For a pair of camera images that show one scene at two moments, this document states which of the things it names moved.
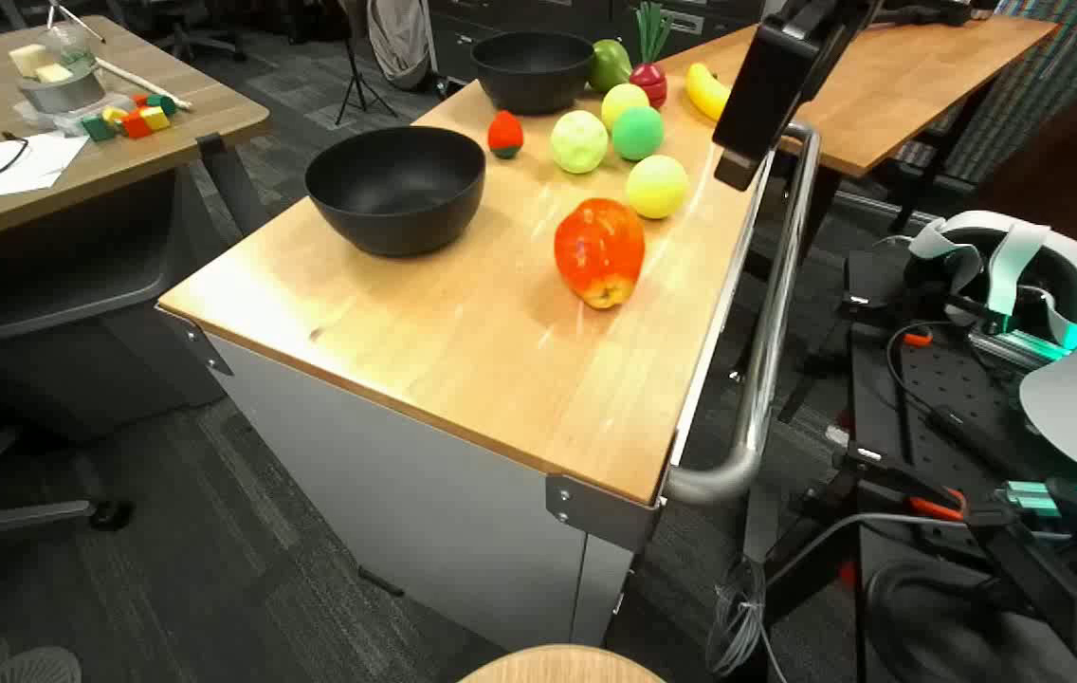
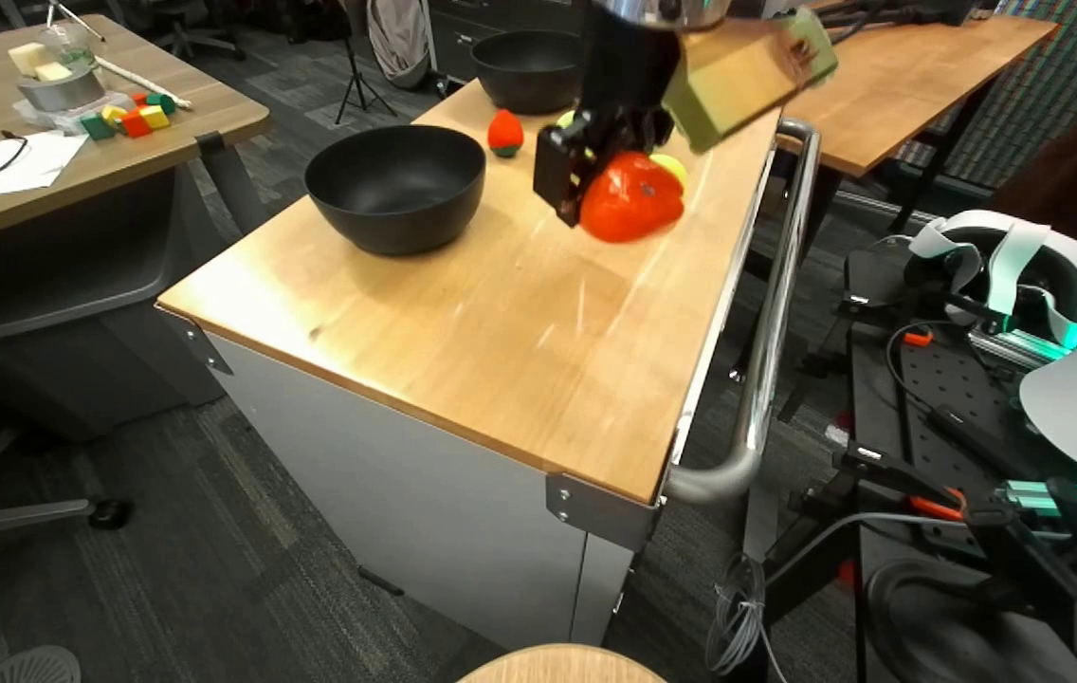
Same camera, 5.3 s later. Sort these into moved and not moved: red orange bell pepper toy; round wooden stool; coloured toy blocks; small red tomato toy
Moved: red orange bell pepper toy
Not moved: coloured toy blocks; small red tomato toy; round wooden stool
